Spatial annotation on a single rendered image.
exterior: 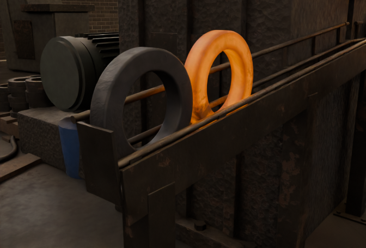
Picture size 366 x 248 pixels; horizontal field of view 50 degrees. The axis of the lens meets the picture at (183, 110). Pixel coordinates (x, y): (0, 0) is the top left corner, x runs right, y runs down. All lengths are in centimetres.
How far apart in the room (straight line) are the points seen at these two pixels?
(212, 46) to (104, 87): 22
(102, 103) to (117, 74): 4
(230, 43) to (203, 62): 8
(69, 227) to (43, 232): 10
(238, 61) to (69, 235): 104
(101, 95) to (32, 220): 123
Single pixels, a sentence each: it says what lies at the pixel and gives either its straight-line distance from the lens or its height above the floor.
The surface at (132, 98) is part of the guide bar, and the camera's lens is 63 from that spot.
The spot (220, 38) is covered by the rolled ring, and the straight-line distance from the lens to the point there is 69.
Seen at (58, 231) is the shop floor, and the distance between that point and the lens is 161.
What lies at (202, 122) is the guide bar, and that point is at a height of 62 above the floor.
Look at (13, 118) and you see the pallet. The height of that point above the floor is 14.
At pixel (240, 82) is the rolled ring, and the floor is 67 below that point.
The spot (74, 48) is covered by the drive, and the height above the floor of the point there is 63.
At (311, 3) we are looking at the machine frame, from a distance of 123.
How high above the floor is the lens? 80
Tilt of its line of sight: 14 degrees down
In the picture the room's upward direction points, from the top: straight up
